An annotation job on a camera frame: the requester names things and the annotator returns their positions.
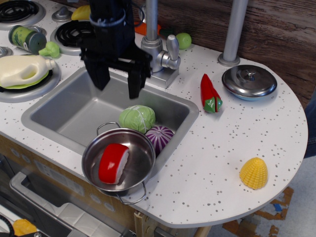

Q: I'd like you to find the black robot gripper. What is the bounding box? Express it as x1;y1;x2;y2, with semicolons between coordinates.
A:
80;0;152;99

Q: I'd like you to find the small stainless steel pan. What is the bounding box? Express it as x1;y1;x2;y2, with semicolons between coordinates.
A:
81;124;156;205

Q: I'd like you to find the green toy cabbage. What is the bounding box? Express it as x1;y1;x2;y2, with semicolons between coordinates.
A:
119;105;156;134

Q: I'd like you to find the silver toy faucet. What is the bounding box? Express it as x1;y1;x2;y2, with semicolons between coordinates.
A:
141;0;181;88

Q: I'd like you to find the orange toy carrot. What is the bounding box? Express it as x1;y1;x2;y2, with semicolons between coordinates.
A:
135;23;174;39

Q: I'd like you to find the grey toy sink basin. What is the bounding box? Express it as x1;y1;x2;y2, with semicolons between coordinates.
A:
21;68;199;176

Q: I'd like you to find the back right stove burner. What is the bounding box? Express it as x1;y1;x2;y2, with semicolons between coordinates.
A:
50;20;95;56

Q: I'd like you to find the stove burner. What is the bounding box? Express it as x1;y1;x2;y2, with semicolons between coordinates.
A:
50;20;95;56
0;0;46;31
0;66;61;103

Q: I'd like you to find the green toy broccoli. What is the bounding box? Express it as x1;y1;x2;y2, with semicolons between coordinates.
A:
39;41;60;58

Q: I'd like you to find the yellow toy banana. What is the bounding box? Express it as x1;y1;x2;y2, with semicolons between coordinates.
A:
71;5;91;20

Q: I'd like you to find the purple toy onion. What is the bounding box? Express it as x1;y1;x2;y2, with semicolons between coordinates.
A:
145;126;174;156

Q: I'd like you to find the green toy apple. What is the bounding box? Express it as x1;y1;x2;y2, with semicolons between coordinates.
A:
176;33;192;49

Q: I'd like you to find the front stove burner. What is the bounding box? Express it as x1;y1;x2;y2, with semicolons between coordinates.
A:
0;66;61;103

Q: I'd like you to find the green toy spice can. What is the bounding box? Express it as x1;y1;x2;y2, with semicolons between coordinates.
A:
8;25;47;55

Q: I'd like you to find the red toy chili pepper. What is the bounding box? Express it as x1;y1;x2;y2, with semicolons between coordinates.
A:
200;74;223;113

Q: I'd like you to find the light green toy plate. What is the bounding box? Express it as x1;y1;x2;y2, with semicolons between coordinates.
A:
0;70;52;90

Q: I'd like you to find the white toy detergent bottle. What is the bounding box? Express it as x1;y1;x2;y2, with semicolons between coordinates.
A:
0;55;57;87

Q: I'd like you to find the back left stove burner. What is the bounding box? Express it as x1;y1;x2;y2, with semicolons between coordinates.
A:
0;0;46;31

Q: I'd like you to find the stainless steel pot lid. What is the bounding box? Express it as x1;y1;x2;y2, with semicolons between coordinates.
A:
222;65;277;101

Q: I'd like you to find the grey vertical support pole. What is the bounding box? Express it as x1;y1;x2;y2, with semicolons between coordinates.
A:
218;0;248;67

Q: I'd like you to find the yellow toy corn piece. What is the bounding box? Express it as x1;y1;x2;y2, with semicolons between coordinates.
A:
239;157;268;190

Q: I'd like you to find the yellow toy on floor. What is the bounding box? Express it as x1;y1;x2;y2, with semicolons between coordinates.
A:
12;219;37;237

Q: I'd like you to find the toy oven door handle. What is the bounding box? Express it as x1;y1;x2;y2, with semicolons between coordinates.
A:
10;172;135;237

